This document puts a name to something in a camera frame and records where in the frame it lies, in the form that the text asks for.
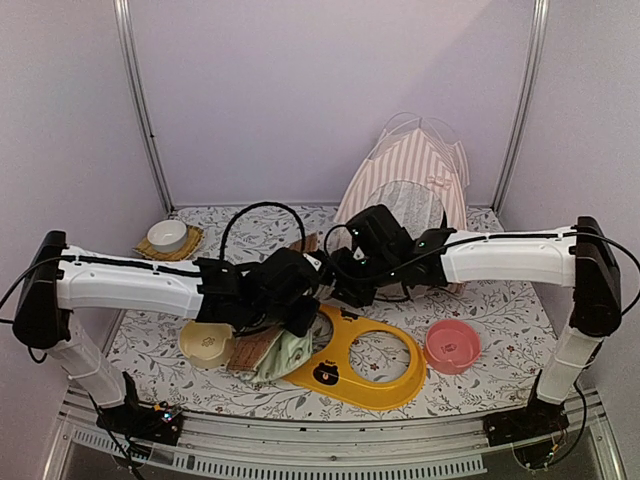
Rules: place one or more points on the right aluminium frame post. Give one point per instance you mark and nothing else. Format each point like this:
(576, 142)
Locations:
(532, 64)

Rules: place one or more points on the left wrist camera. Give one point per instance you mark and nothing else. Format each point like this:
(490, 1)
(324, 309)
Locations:
(317, 263)

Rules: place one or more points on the pink pet bowl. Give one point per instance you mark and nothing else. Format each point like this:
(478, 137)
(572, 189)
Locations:
(451, 346)

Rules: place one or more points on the left aluminium frame post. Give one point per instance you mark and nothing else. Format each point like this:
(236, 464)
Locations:
(125, 30)

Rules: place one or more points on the brown checkered mat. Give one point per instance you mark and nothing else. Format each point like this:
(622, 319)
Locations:
(264, 350)

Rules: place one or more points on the aluminium frame post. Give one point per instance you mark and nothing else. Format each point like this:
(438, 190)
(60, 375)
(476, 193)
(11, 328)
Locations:
(125, 30)
(532, 64)

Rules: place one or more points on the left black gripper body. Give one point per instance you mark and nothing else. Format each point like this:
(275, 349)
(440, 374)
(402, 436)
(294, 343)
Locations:
(300, 325)

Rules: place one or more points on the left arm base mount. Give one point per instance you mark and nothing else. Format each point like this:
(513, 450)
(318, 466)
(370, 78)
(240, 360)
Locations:
(161, 423)

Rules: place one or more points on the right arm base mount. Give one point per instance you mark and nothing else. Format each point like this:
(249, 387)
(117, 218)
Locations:
(537, 418)

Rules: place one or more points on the pink striped pet tent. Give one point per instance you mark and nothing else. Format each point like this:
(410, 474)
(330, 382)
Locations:
(398, 209)

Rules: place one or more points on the white ceramic bowl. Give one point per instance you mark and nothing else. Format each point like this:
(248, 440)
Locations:
(167, 236)

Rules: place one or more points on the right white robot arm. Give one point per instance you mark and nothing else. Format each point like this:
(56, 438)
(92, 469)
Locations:
(578, 257)

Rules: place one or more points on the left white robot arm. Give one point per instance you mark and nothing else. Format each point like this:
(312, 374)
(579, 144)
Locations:
(63, 278)

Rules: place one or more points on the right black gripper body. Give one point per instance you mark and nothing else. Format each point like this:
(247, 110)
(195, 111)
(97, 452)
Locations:
(355, 293)

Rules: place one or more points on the white tent pole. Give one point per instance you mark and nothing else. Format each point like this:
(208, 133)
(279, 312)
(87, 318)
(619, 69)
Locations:
(438, 130)

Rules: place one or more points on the front aluminium rail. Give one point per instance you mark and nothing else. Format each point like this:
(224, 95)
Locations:
(226, 447)

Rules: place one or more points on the yellow double bowl holder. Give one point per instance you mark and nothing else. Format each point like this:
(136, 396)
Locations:
(366, 363)

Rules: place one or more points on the cream pet bowl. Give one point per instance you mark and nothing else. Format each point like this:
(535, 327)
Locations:
(206, 345)

